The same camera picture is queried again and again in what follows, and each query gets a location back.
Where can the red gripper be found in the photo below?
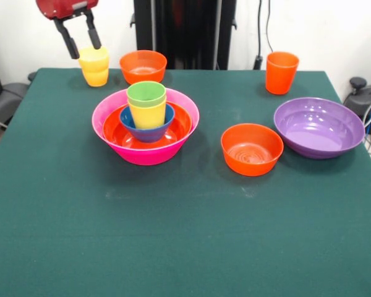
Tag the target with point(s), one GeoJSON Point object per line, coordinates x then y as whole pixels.
{"type": "Point", "coordinates": [62, 7]}

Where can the small orange plastic bowl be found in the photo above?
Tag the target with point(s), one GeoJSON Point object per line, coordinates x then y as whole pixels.
{"type": "Point", "coordinates": [250, 167]}
{"type": "Point", "coordinates": [142, 77]}

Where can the green plastic cup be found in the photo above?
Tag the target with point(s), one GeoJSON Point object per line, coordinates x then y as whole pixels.
{"type": "Point", "coordinates": [146, 92]}

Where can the yellow plastic cup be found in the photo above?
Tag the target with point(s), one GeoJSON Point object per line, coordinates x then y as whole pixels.
{"type": "Point", "coordinates": [94, 60]}
{"type": "Point", "coordinates": [148, 117]}

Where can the blue plastic bowl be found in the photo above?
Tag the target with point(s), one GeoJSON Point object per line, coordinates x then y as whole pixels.
{"type": "Point", "coordinates": [148, 134]}

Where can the large orange plastic bowl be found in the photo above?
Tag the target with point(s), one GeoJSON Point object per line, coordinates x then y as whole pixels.
{"type": "Point", "coordinates": [182, 123]}

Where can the large pink plastic bowl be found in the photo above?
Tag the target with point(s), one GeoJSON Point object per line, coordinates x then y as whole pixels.
{"type": "Point", "coordinates": [142, 157]}

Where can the light orange plastic cup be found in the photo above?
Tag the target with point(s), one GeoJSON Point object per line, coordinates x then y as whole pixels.
{"type": "Point", "coordinates": [96, 79]}

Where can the black stand base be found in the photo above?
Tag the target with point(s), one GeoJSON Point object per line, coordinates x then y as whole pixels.
{"type": "Point", "coordinates": [9, 99]}
{"type": "Point", "coordinates": [357, 102]}

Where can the dark green tablecloth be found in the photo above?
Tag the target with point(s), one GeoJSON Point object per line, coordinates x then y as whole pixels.
{"type": "Point", "coordinates": [185, 241]}

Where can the purple plastic bowl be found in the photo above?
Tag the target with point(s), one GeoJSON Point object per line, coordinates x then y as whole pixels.
{"type": "Point", "coordinates": [318, 136]}

